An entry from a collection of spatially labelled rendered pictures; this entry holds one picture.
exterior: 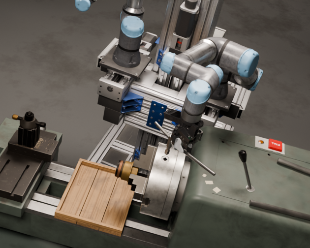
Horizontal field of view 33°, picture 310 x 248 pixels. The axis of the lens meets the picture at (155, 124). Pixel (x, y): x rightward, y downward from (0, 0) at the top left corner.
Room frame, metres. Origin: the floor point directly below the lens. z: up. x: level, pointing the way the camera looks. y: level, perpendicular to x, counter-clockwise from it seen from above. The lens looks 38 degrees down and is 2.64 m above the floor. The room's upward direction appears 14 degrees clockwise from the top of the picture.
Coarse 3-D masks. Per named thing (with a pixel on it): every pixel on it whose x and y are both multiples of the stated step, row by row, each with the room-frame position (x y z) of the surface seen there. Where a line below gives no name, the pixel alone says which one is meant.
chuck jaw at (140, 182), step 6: (132, 174) 1.59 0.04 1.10; (132, 180) 1.56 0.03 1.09; (138, 180) 1.56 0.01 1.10; (144, 180) 1.57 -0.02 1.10; (132, 186) 1.53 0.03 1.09; (138, 186) 1.53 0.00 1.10; (144, 186) 1.53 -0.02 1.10; (138, 192) 1.49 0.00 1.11; (138, 198) 1.49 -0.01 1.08; (144, 198) 1.47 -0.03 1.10
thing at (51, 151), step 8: (16, 136) 1.73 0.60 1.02; (40, 136) 1.77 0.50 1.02; (8, 144) 1.67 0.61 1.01; (40, 144) 1.72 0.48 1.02; (56, 144) 1.74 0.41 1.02; (16, 152) 1.67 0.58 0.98; (24, 152) 1.67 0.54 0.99; (32, 152) 1.67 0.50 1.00; (40, 152) 1.67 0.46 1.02; (48, 152) 1.68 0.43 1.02; (48, 160) 1.67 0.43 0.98
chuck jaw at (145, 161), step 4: (148, 148) 1.67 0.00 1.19; (152, 148) 1.68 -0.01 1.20; (156, 148) 1.68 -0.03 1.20; (148, 152) 1.67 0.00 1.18; (152, 152) 1.67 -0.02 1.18; (140, 156) 1.65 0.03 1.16; (144, 156) 1.65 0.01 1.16; (148, 156) 1.65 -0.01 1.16; (152, 156) 1.66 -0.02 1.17; (136, 160) 1.64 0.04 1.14; (140, 160) 1.64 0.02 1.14; (144, 160) 1.64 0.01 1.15; (148, 160) 1.65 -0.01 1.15; (152, 160) 1.65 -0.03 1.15; (136, 164) 1.63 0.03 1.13; (140, 164) 1.63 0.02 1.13; (144, 164) 1.63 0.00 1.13; (148, 164) 1.64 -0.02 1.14; (144, 168) 1.63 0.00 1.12; (148, 168) 1.63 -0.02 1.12
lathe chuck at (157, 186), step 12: (156, 156) 1.59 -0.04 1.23; (168, 156) 1.60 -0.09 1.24; (156, 168) 1.54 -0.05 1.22; (168, 168) 1.55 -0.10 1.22; (156, 180) 1.50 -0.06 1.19; (168, 180) 1.51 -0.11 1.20; (144, 192) 1.48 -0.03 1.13; (156, 192) 1.48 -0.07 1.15; (144, 204) 1.48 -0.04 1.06; (156, 204) 1.46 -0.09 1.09; (156, 216) 1.48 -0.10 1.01
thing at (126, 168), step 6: (120, 162) 1.63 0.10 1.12; (126, 162) 1.63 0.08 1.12; (132, 162) 1.64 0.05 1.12; (120, 168) 1.60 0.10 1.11; (126, 168) 1.60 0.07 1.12; (132, 168) 1.62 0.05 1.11; (138, 168) 1.63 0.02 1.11; (120, 174) 1.59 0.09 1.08; (126, 174) 1.59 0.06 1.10; (126, 180) 1.59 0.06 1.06
